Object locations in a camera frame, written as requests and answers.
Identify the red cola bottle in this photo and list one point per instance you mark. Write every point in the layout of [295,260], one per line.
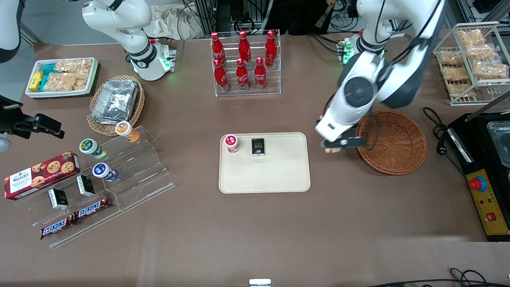
[242,77]
[271,48]
[244,46]
[260,75]
[221,77]
[217,46]

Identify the Snickers chocolate bar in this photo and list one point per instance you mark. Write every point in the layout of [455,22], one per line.
[57,226]
[92,207]

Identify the clear plastic container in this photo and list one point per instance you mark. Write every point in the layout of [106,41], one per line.
[501,143]

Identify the blue lid yogurt cup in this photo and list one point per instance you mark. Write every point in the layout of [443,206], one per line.
[103,171]

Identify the white rectangular snack bin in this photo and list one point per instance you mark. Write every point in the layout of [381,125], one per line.
[36,94]

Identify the small white device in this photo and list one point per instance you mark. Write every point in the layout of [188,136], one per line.
[260,283]

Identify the grey metal rod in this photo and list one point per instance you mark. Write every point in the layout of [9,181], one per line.
[488,107]

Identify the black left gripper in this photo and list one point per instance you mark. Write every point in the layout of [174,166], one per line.
[355,126]

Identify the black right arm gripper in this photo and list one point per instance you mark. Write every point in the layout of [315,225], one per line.
[16,124]

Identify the black griddle appliance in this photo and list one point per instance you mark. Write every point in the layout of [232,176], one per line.
[480,159]

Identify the green lid yogurt cup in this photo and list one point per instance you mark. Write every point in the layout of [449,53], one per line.
[91,147]

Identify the red lid yogurt cup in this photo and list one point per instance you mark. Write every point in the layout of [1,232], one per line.
[231,142]

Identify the orange lid yogurt cup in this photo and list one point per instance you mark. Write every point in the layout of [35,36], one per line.
[125,129]

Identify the clear bag rice crackers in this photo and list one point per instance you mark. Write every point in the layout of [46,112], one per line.
[75,65]
[59,81]

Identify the light wicker basket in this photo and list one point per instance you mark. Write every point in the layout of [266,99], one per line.
[137,107]

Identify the aluminium foil container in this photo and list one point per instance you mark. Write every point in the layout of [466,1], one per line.
[115,99]

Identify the cream plastic tray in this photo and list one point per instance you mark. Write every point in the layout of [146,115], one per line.
[271,175]

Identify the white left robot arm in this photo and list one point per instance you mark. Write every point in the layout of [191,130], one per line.
[342,111]

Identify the clear acrylic stepped stand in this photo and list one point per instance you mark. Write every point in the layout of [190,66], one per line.
[139,171]

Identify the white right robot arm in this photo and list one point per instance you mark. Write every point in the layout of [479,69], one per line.
[135,36]

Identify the bagged fried snack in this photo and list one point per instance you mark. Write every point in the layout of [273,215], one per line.
[470,37]
[460,90]
[490,71]
[481,52]
[451,58]
[456,74]

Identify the red Walkers cookie box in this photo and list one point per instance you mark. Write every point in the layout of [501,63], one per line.
[40,175]

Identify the round brown wicker basket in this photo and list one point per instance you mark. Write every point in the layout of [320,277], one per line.
[392,143]

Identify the yellow snack pack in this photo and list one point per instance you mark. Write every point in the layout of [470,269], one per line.
[35,81]

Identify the yellow control panel red button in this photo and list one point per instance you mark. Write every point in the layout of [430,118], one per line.
[488,203]

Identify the clear acrylic bottle rack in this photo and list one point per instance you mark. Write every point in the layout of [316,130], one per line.
[275,79]

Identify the small black snack box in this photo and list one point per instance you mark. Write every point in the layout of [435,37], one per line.
[85,185]
[258,146]
[58,199]

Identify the teal snack pack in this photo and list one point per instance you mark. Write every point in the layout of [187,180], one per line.
[44,83]
[48,69]

